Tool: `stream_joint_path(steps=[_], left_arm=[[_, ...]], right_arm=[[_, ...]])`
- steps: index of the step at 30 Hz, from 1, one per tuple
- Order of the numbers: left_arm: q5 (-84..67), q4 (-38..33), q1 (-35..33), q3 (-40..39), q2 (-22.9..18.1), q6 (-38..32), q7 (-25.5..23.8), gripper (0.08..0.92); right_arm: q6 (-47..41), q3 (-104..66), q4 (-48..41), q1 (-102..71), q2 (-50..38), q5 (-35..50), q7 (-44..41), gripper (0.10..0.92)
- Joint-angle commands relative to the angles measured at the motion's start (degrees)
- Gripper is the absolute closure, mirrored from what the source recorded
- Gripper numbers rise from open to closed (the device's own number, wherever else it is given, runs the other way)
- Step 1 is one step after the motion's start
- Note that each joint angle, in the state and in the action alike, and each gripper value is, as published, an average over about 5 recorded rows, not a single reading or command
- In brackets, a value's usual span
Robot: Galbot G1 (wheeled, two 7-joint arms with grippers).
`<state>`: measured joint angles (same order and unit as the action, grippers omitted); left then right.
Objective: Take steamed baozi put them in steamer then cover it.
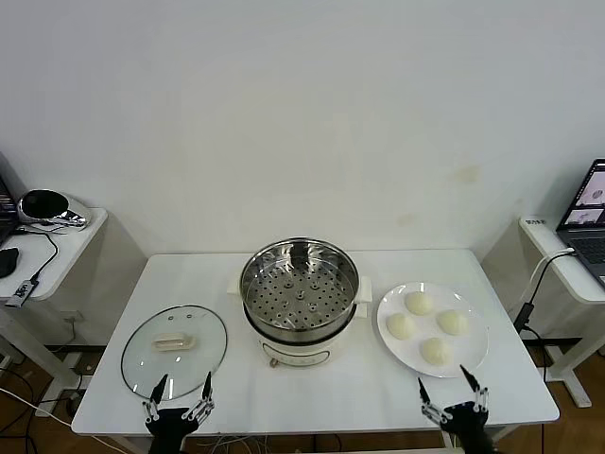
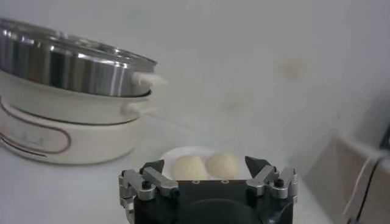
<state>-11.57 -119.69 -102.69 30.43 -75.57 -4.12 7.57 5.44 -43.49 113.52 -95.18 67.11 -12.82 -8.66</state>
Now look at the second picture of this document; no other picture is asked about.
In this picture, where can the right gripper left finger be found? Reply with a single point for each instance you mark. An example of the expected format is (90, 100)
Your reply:
(158, 181)

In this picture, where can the round white plate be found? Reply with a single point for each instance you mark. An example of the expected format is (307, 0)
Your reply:
(170, 155)

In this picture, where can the white electric cooker base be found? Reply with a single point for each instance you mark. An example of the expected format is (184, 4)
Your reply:
(91, 134)

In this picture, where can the large white table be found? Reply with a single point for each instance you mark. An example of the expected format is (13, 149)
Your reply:
(61, 194)

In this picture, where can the white steamed baozi bun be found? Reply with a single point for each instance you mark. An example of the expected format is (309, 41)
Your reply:
(222, 167)
(189, 169)

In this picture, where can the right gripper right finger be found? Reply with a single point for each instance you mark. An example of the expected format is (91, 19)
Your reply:
(262, 179)

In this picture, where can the perforated steel steamer basket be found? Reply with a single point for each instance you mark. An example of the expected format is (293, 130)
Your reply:
(76, 70)

